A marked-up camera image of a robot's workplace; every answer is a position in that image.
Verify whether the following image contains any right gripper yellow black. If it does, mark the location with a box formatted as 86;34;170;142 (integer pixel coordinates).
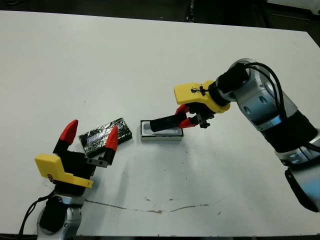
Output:
173;80;231;130

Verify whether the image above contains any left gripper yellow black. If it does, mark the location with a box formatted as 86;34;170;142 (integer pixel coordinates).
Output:
34;119;119;198

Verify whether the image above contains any black shiny box lid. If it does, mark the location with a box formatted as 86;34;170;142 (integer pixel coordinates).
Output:
78;116;133;158

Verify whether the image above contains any black smartphone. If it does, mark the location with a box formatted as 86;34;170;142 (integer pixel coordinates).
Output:
149;114;183;133

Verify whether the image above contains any black gantry stand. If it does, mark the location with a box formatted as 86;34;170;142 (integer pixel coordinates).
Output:
185;0;198;23

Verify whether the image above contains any camera box base white inlay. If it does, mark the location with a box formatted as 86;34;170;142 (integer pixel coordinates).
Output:
139;119;185;143

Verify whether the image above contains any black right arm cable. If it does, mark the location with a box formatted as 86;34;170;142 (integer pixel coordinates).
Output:
243;61;289;120

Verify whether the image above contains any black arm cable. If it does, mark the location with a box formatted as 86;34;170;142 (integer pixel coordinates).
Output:
243;61;289;120
17;194;56;236

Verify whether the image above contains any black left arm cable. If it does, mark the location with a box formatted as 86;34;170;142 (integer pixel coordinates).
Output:
17;194;56;236

